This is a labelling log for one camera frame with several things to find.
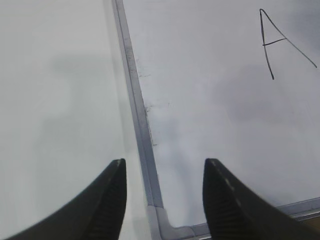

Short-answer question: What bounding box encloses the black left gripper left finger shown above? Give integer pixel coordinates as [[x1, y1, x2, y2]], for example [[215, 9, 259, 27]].
[[10, 158, 127, 240]]

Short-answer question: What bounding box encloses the white board with aluminium frame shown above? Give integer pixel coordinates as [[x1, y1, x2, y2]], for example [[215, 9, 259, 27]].
[[113, 0, 320, 240]]

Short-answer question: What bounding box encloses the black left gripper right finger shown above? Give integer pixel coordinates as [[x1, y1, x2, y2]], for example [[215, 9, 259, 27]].
[[202, 158, 320, 240]]

